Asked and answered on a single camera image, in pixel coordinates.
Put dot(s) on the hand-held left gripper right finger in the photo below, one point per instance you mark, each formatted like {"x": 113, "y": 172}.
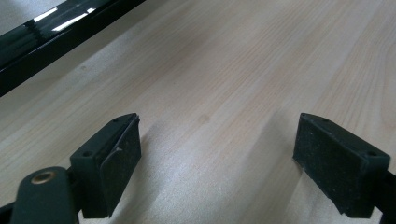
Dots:
{"x": 336, "y": 161}

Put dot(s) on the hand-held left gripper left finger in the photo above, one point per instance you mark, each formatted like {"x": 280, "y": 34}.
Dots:
{"x": 102, "y": 174}

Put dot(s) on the red and black shoe rack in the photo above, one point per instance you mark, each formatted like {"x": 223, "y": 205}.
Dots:
{"x": 31, "y": 62}

